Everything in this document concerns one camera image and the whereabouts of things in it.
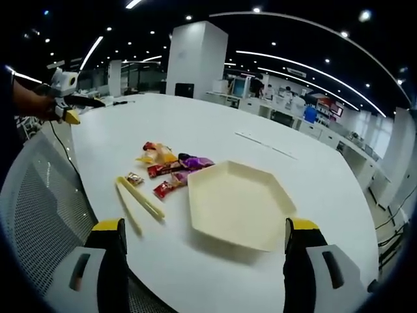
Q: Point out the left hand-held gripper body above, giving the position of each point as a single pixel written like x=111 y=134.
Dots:
x=65 y=81

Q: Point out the long red food packet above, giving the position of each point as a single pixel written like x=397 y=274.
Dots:
x=163 y=169

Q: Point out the cream hexagonal container tray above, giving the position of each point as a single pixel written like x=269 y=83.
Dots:
x=234 y=205

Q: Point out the person's left hand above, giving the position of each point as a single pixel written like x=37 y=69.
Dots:
x=39 y=106

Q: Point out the white square pillar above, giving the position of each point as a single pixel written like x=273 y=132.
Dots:
x=195 y=58

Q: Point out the black monitor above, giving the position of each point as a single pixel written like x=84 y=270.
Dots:
x=184 y=90

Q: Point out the small brown food packet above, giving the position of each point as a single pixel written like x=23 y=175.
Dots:
x=134 y=179

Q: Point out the small purple food packet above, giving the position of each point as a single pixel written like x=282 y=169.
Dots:
x=180 y=178

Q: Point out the grey mesh office chair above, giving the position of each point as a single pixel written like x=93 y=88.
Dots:
x=45 y=208

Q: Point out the black tool on table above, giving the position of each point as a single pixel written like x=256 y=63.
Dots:
x=123 y=102

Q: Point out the cream plastic food tongs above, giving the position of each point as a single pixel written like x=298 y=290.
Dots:
x=137 y=200

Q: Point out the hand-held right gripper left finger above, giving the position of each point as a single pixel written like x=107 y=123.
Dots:
x=88 y=280

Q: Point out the purple food snack packet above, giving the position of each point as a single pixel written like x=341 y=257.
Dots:
x=195 y=161

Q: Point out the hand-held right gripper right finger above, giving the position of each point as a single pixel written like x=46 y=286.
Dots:
x=325 y=280

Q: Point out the orange food snack packet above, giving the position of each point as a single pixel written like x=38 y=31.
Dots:
x=159 y=153

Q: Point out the red food candy packet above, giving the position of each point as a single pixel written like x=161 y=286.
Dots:
x=165 y=190

